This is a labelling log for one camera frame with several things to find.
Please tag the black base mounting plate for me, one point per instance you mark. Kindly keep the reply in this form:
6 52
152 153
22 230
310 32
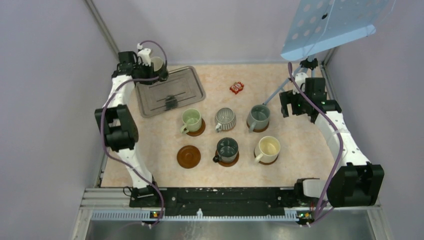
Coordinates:
222 201

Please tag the black mug white inside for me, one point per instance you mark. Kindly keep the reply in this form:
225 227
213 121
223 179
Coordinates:
157 63

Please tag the grey ribbed mug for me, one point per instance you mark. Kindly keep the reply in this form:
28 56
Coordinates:
225 120

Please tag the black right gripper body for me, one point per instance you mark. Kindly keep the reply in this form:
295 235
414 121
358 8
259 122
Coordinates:
298 103

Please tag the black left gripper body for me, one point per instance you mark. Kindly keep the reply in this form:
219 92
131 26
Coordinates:
144 70

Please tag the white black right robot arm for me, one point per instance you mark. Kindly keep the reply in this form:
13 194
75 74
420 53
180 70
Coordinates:
355 180

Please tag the brown wooden coaster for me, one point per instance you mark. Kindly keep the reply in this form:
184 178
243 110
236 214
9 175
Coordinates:
257 130
229 164
188 156
198 132
265 159

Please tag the light blue tripod stand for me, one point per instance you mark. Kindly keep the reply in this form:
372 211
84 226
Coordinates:
310 63

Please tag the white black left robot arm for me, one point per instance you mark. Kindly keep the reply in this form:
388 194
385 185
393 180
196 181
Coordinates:
117 127

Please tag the metal tray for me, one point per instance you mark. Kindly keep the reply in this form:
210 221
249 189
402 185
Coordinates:
182 88

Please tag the cream yellow mug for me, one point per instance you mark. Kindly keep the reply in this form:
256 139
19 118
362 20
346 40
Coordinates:
268 145

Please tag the grey blue mug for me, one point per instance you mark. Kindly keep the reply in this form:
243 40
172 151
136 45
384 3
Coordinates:
258 117

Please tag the dark green mug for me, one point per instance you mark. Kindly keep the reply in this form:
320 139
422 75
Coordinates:
226 150

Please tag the light green mug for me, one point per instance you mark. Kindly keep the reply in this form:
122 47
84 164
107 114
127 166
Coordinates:
191 121

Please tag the light blue perforated board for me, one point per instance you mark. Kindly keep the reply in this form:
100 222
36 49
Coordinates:
321 25

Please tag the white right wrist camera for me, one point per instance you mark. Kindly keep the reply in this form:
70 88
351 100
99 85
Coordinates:
300 79

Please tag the red owl wooden toy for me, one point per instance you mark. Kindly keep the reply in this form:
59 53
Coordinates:
236 87

